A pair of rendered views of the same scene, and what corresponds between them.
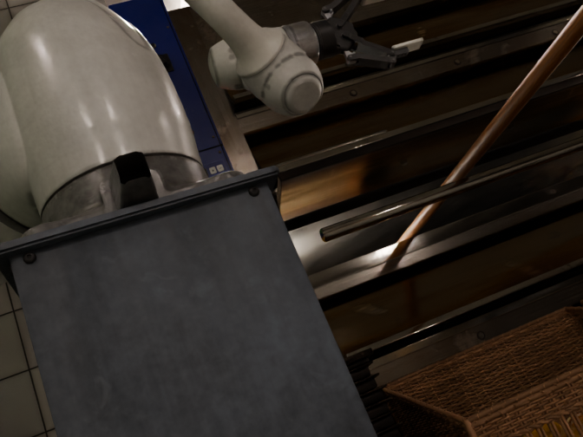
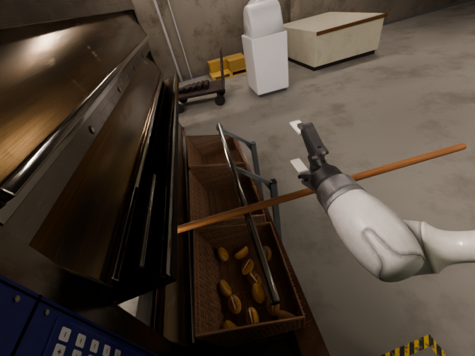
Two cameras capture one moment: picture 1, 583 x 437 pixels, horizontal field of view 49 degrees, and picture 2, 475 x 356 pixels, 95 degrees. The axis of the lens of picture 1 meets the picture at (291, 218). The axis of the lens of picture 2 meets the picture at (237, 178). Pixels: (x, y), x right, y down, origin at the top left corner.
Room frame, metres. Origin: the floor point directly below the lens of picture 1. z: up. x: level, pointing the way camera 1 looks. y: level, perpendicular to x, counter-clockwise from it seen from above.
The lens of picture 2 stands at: (1.24, 0.20, 1.87)
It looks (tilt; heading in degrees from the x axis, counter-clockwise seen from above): 40 degrees down; 282
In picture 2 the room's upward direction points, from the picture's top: 14 degrees counter-clockwise
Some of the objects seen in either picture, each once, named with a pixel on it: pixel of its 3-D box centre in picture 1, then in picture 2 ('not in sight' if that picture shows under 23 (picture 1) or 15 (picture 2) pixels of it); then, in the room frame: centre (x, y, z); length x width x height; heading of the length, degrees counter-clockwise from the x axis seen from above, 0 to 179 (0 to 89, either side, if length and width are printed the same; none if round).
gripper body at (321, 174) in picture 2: (332, 36); (321, 174); (1.12, -0.22, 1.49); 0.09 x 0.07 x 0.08; 105
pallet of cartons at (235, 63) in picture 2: not in sight; (227, 66); (2.19, -6.78, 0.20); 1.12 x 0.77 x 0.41; 19
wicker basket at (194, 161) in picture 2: not in sight; (215, 154); (1.76, -1.51, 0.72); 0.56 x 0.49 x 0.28; 105
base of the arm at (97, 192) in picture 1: (135, 218); not in sight; (0.52, 0.13, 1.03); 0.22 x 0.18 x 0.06; 19
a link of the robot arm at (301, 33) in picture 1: (299, 46); (338, 194); (1.10, -0.15, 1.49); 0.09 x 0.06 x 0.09; 15
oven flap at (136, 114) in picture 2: (522, 76); (137, 102); (1.86, -0.84, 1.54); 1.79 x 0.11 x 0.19; 105
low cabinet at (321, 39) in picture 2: not in sight; (323, 38); (-0.56, -6.95, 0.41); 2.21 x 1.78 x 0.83; 109
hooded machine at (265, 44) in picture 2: not in sight; (264, 50); (1.12, -4.98, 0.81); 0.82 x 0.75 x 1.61; 109
